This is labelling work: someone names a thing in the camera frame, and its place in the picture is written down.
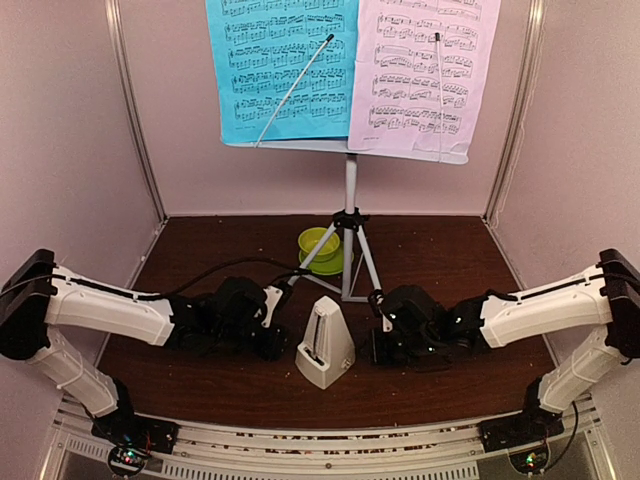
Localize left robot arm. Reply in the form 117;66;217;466
1;249;293;444

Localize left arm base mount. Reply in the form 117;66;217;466
91;415;179;478

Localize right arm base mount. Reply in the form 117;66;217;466
479;414;564;476

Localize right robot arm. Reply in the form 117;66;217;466
370;249;639;442

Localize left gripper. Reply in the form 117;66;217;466
213;319;297;361

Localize grey metronome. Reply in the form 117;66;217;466
295;296;356;390

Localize purple sheet music page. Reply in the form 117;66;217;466
347;0;501;165

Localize green plastic plate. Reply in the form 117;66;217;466
307;246;344;276

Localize green plastic bowl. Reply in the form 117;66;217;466
298;227;341;263

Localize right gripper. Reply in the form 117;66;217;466
355;329;438;368

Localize white music stand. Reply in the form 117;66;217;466
219;32;474;306

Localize blue sheet music page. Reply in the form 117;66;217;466
206;0;359;145

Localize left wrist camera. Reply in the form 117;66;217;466
261;281;293;328

